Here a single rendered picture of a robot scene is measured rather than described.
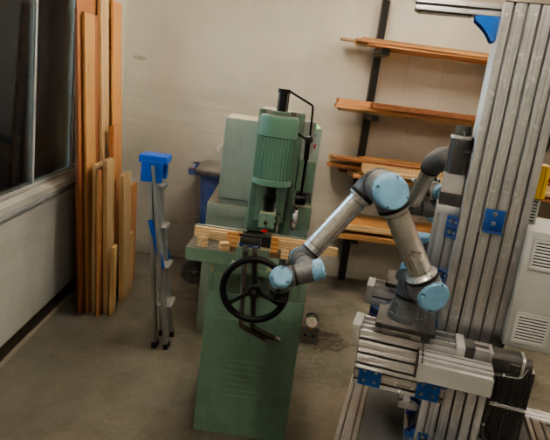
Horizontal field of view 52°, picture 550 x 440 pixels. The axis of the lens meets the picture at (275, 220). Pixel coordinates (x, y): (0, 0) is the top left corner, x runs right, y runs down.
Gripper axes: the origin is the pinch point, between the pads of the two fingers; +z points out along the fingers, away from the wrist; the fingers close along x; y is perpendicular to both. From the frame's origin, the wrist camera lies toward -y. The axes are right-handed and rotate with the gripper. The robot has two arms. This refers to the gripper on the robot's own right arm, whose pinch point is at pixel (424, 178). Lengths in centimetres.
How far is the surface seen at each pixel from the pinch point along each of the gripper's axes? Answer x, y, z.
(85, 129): -200, -24, 38
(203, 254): -114, 23, -74
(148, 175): -155, -1, 4
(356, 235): -19, 66, 129
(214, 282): -110, 36, -74
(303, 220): -69, 14, -44
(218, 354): -108, 70, -74
